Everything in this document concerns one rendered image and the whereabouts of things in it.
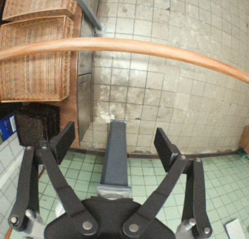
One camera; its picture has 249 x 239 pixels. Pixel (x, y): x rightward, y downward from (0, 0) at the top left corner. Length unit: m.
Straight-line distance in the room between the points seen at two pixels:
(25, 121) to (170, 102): 1.51
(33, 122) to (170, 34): 1.58
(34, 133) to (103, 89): 0.92
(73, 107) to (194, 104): 1.45
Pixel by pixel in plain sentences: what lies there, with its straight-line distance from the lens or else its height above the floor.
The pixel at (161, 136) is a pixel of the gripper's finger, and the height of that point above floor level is 1.32.
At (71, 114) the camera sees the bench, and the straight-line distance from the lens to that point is 1.04.
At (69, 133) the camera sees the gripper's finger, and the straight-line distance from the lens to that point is 0.19.
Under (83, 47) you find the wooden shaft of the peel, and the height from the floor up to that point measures 1.20.
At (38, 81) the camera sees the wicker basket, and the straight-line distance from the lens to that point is 1.11.
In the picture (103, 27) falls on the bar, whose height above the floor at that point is 0.01.
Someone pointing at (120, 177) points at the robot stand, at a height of 0.90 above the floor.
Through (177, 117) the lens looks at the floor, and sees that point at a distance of 1.75.
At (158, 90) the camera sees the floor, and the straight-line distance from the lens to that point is 1.56.
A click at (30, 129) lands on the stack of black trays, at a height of 0.83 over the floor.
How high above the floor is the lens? 1.47
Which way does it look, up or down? 68 degrees down
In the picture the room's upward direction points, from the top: 180 degrees counter-clockwise
